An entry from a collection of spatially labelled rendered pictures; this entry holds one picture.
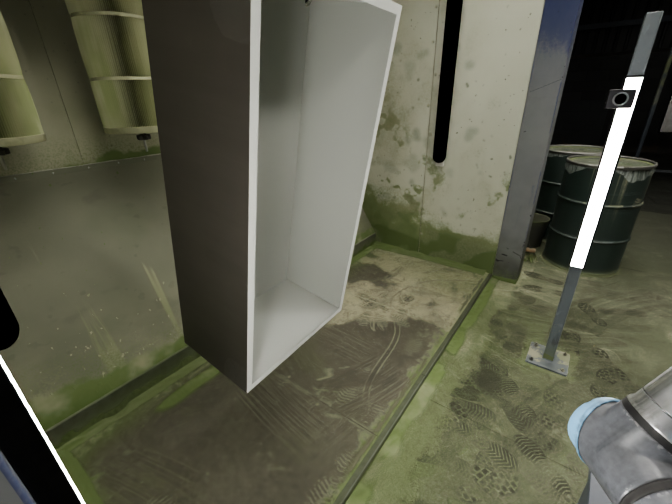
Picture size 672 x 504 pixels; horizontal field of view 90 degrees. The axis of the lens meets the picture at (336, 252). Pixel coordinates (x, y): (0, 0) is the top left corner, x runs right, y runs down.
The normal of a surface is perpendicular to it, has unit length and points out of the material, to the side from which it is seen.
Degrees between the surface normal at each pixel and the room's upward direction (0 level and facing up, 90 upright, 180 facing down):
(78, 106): 90
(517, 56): 90
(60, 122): 90
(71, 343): 57
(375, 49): 90
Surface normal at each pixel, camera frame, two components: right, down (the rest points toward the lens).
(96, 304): 0.65, -0.30
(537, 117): -0.60, 0.35
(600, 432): -0.80, -0.58
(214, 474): -0.03, -0.91
